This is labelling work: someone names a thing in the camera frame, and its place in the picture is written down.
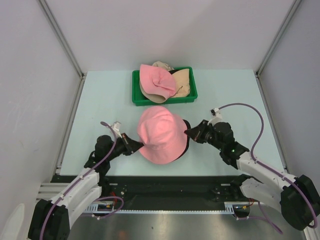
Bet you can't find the beige smile bucket hat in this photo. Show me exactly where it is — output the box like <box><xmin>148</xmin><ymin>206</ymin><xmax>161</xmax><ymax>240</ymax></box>
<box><xmin>152</xmin><ymin>61</ymin><xmax>174</xmax><ymax>72</ymax></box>

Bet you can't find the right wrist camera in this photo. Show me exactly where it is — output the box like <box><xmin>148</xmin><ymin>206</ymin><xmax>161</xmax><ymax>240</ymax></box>
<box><xmin>208</xmin><ymin>107</ymin><xmax>223</xmax><ymax>126</ymax></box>

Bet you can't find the aluminium frame post right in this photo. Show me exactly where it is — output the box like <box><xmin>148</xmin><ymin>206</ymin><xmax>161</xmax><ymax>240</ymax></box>
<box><xmin>255</xmin><ymin>0</ymin><xmax>304</xmax><ymax>78</ymax></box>

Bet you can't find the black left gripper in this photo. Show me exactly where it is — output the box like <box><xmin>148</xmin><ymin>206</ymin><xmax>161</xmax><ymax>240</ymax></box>
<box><xmin>106</xmin><ymin>132</ymin><xmax>144</xmax><ymax>162</ymax></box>

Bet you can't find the aluminium frame post left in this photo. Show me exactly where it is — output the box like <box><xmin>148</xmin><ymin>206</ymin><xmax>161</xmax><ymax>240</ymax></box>
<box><xmin>37</xmin><ymin>0</ymin><xmax>84</xmax><ymax>79</ymax></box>

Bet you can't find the white cable duct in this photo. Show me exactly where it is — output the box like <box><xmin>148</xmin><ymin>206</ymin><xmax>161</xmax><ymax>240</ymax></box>
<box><xmin>82</xmin><ymin>201</ymin><xmax>251</xmax><ymax>218</ymax></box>

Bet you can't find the beige brim bucket hat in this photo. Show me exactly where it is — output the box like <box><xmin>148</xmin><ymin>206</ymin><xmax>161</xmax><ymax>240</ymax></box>
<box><xmin>139</xmin><ymin>83</ymin><xmax>167</xmax><ymax>104</ymax></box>

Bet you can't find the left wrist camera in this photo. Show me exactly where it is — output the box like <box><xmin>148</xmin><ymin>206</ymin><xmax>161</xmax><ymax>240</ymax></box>
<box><xmin>110</xmin><ymin>121</ymin><xmax>122</xmax><ymax>138</ymax></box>

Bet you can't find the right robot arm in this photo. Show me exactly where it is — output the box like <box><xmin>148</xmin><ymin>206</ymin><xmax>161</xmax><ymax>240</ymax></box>
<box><xmin>185</xmin><ymin>120</ymin><xmax>320</xmax><ymax>231</ymax></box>

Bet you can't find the aluminium frame post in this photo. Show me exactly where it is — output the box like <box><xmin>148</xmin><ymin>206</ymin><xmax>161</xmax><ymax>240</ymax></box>
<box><xmin>255</xmin><ymin>0</ymin><xmax>304</xmax><ymax>78</ymax></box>
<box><xmin>37</xmin><ymin>0</ymin><xmax>84</xmax><ymax>79</ymax></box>

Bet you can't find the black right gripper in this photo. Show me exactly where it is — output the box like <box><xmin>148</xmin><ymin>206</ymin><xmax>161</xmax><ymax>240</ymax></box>
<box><xmin>184</xmin><ymin>119</ymin><xmax>224</xmax><ymax>151</ymax></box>

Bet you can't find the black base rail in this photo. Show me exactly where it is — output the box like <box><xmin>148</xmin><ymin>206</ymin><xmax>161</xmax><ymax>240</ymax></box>
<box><xmin>101</xmin><ymin>175</ymin><xmax>249</xmax><ymax>212</ymax></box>

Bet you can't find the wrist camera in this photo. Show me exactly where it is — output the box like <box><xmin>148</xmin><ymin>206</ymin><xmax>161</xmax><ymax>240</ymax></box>
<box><xmin>110</xmin><ymin>121</ymin><xmax>122</xmax><ymax>138</ymax></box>
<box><xmin>208</xmin><ymin>107</ymin><xmax>223</xmax><ymax>126</ymax></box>

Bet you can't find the pink bucket hat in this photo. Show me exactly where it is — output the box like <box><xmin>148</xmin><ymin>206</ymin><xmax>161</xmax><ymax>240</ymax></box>
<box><xmin>139</xmin><ymin>64</ymin><xmax>176</xmax><ymax>99</ymax></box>
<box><xmin>137</xmin><ymin>106</ymin><xmax>187</xmax><ymax>165</ymax></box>

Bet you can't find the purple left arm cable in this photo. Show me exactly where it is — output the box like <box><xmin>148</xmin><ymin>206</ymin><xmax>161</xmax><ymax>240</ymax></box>
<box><xmin>32</xmin><ymin>121</ymin><xmax>118</xmax><ymax>240</ymax></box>

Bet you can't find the peach embroidered bucket hat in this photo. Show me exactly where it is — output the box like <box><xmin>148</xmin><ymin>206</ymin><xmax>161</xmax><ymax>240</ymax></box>
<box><xmin>169</xmin><ymin>68</ymin><xmax>191</xmax><ymax>98</ymax></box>

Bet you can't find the green plastic tray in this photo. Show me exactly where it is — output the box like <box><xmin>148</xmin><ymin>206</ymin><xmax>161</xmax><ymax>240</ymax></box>
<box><xmin>131</xmin><ymin>66</ymin><xmax>198</xmax><ymax>107</ymax></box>

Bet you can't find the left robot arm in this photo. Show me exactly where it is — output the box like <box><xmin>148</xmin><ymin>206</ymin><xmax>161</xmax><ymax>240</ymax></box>
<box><xmin>27</xmin><ymin>133</ymin><xmax>143</xmax><ymax>240</ymax></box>

